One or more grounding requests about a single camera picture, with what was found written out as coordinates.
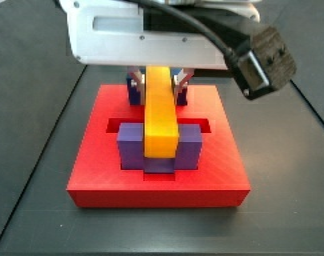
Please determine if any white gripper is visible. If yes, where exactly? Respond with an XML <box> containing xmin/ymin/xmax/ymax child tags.
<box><xmin>57</xmin><ymin>0</ymin><xmax>262</xmax><ymax>106</ymax></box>

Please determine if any long yellow block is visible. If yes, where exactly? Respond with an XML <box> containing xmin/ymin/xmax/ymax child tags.
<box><xmin>144</xmin><ymin>66</ymin><xmax>179</xmax><ymax>158</ymax></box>

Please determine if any red slotted board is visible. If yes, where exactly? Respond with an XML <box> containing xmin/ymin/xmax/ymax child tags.
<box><xmin>67</xmin><ymin>85</ymin><xmax>250</xmax><ymax>208</ymax></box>

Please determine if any purple U block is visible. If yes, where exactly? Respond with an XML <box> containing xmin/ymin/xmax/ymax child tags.
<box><xmin>116</xmin><ymin>123</ymin><xmax>203</xmax><ymax>174</ymax></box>

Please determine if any black camera cable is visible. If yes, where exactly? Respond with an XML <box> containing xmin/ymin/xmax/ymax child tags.
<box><xmin>128</xmin><ymin>0</ymin><xmax>242</xmax><ymax>68</ymax></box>

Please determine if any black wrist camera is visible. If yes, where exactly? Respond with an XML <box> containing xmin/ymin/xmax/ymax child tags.
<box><xmin>231</xmin><ymin>26</ymin><xmax>296</xmax><ymax>100</ymax></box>

